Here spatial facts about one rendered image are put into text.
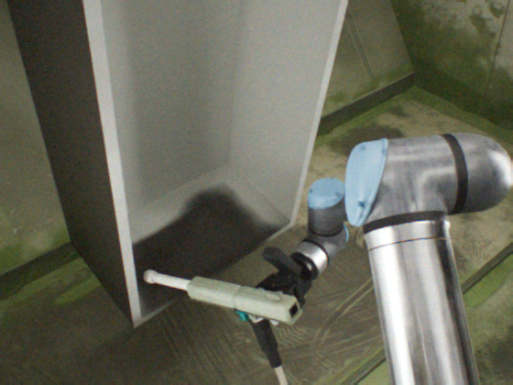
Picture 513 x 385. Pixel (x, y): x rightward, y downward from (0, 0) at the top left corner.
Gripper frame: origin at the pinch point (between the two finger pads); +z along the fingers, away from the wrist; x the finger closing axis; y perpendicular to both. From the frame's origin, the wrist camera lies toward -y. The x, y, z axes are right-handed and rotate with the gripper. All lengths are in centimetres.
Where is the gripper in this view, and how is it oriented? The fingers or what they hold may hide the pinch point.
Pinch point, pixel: (251, 313)
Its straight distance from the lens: 121.7
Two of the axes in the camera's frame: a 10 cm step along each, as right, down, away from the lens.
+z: -5.8, 4.9, -6.5
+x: -7.6, -0.3, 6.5
